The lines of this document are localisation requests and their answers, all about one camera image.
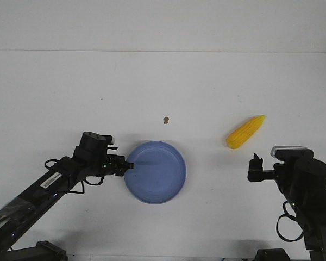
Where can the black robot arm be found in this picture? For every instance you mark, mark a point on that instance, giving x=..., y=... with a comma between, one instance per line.
x=90, y=159
x=302, y=180

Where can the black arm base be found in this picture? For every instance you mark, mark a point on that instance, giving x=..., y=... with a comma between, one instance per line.
x=275, y=254
x=44, y=250

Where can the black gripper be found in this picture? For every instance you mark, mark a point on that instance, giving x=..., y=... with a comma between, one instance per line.
x=116, y=165
x=256, y=173

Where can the blue round plate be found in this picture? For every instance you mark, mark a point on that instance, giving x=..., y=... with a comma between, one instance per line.
x=159, y=172

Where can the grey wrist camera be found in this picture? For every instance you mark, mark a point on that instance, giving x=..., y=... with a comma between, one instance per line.
x=284, y=153

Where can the yellow corn cob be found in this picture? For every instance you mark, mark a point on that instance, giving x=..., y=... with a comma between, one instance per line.
x=244, y=132

